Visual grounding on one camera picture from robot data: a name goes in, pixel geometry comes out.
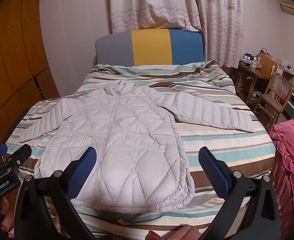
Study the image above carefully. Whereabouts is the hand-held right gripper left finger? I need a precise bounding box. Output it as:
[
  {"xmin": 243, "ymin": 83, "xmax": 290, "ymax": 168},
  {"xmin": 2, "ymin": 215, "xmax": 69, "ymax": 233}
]
[{"xmin": 14, "ymin": 146, "xmax": 97, "ymax": 240}]

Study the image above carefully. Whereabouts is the wall air conditioner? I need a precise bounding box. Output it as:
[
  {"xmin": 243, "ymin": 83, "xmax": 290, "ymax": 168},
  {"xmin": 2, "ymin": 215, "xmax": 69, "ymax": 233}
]
[{"xmin": 280, "ymin": 1, "xmax": 294, "ymax": 19}]

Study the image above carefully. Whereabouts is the wooden desk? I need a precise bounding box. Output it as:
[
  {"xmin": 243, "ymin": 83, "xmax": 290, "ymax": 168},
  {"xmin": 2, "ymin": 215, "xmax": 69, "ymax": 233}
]
[{"xmin": 233, "ymin": 52, "xmax": 294, "ymax": 105}]

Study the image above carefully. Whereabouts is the person's left hand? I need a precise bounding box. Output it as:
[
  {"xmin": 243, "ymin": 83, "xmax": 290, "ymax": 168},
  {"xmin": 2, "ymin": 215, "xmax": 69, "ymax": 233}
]
[{"xmin": 0, "ymin": 196, "xmax": 16, "ymax": 240}]

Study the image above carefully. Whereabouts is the striped bed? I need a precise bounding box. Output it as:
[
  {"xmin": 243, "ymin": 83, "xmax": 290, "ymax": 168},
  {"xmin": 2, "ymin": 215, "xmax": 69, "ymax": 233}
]
[{"xmin": 2, "ymin": 60, "xmax": 277, "ymax": 240}]

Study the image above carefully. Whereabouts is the white puffer jacket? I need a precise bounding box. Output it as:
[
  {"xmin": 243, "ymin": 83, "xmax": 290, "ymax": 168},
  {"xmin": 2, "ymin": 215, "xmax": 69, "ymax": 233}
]
[{"xmin": 19, "ymin": 80, "xmax": 255, "ymax": 214}]

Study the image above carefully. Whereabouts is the pink quilted blanket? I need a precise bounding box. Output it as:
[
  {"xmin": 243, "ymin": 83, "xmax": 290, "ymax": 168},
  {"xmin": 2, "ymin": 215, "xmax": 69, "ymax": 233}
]
[{"xmin": 268, "ymin": 114, "xmax": 294, "ymax": 240}]

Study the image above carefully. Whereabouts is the person's right hand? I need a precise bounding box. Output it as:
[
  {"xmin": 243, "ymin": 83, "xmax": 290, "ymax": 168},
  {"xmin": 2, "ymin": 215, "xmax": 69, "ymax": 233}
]
[{"xmin": 146, "ymin": 224, "xmax": 203, "ymax": 240}]

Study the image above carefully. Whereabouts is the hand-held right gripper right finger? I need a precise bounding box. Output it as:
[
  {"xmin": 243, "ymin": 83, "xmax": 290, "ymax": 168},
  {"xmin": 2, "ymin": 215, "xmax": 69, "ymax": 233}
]
[{"xmin": 198, "ymin": 146, "xmax": 281, "ymax": 240}]

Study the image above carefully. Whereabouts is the rattan chair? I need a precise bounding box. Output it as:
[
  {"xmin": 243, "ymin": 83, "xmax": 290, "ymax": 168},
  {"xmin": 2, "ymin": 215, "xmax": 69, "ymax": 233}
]
[{"xmin": 252, "ymin": 72, "xmax": 294, "ymax": 128}]

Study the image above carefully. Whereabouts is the wooden wardrobe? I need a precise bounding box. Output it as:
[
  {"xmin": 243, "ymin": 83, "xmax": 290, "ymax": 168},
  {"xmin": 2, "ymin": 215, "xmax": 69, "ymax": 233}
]
[{"xmin": 0, "ymin": 0, "xmax": 60, "ymax": 150}]

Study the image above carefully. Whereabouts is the grey yellow blue headboard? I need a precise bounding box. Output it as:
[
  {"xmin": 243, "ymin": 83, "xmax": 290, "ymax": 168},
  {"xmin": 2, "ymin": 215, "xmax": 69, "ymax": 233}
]
[{"xmin": 95, "ymin": 29, "xmax": 204, "ymax": 67}]

